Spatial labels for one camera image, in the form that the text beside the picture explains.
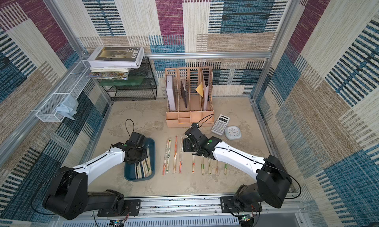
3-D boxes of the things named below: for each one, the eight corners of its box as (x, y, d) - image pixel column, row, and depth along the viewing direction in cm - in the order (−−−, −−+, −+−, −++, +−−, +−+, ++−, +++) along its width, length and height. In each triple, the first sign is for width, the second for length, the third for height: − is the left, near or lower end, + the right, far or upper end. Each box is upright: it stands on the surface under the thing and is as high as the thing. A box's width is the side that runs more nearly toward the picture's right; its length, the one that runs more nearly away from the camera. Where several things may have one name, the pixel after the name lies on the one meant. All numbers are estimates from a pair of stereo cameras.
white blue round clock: (225, 139, 99) (226, 137, 97) (223, 128, 105) (224, 126, 103) (241, 139, 99) (242, 137, 97) (238, 128, 105) (239, 126, 103)
